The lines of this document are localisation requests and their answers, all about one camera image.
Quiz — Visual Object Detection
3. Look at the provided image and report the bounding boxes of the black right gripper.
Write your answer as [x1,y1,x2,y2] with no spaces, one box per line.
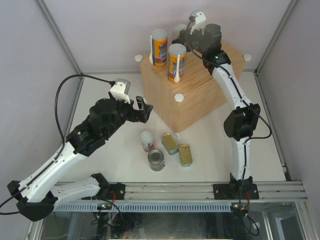
[172,22,208,56]

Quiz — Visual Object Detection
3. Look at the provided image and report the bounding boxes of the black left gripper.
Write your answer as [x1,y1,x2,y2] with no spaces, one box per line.
[103,91,153,139]

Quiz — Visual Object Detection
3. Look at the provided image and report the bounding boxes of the white red tall can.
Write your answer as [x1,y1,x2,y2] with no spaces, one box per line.
[172,23,187,40]

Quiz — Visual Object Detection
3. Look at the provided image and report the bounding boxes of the orange can with white spoon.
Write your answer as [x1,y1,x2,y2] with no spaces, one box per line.
[167,43,187,83]

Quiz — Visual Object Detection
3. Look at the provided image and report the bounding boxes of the orange tall can with spoon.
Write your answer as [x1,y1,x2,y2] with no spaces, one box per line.
[149,29,168,67]

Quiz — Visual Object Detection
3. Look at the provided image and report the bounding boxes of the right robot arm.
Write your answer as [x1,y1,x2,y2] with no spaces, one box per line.
[173,24,261,200]

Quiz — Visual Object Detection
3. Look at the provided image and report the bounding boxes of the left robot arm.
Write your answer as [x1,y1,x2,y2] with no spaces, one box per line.
[7,96,153,222]

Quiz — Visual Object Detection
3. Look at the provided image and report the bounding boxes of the wooden box counter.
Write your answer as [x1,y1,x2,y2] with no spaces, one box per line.
[139,52,227,133]

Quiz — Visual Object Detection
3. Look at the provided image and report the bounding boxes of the white red can near front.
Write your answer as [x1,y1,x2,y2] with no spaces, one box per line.
[140,130,155,153]

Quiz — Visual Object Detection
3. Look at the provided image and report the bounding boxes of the teal rectangular tin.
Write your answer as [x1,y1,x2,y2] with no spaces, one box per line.
[161,133,178,155]

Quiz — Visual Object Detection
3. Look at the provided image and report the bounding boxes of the blue rectangular spam tin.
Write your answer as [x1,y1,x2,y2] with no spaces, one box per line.
[178,144,193,167]

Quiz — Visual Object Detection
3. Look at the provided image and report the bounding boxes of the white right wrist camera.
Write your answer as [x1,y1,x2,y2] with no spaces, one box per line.
[189,10,206,35]

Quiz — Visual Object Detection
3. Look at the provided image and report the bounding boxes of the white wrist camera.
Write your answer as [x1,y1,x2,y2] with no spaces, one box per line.
[189,10,206,35]
[109,78,131,104]

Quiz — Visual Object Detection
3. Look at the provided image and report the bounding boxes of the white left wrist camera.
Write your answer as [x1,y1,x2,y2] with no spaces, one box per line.
[109,78,131,104]

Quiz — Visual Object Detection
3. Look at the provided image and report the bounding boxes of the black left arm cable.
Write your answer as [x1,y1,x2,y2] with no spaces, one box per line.
[0,74,116,216]

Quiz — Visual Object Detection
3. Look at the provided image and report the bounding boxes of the black left base bracket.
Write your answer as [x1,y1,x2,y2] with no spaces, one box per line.
[82,182,126,201]

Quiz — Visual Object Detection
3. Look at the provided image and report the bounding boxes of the black base bracket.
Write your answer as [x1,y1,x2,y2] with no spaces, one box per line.
[213,183,260,200]
[82,182,126,201]

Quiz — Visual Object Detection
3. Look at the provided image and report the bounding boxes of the black right base bracket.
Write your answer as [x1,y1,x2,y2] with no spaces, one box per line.
[213,183,260,200]

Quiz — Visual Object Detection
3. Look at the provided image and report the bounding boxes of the grey perforated cable tray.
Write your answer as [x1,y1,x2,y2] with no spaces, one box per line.
[54,201,231,213]

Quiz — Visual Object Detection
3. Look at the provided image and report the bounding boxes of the aluminium frame rail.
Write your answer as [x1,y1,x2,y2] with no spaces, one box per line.
[52,181,307,201]

